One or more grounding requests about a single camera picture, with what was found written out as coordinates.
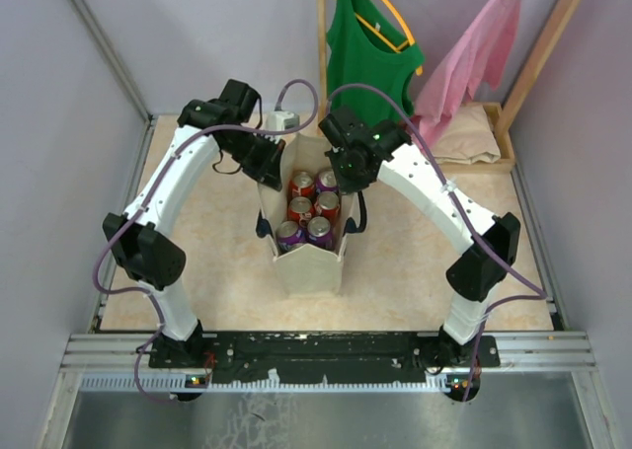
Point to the wooden clothes rack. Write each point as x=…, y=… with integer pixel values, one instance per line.
x=501, y=117

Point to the beige canvas tote bag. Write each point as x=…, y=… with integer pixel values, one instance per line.
x=307, y=271

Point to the yellow clothes hanger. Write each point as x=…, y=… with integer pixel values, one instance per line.
x=390, y=20

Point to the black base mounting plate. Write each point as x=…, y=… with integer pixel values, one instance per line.
x=321, y=357

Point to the purple Fanta can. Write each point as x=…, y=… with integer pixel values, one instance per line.
x=289, y=236
x=320, y=233
x=325, y=181

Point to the green tank top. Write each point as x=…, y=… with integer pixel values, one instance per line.
x=366, y=48

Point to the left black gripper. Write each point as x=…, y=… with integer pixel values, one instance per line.
x=268, y=171

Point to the folded beige cloth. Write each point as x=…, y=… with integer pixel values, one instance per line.
x=468, y=139

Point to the red Coke can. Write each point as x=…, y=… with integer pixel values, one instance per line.
x=300, y=210
x=327, y=205
x=301, y=184

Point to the aluminium frame rail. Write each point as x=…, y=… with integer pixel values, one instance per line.
x=118, y=362

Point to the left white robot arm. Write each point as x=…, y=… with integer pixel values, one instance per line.
x=140, y=238

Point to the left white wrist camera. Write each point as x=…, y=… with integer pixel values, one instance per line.
x=281, y=121

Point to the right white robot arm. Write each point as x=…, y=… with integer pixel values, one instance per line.
x=475, y=275

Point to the pink shirt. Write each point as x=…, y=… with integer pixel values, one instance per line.
x=480, y=55

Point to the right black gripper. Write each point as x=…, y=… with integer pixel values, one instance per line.
x=348, y=187

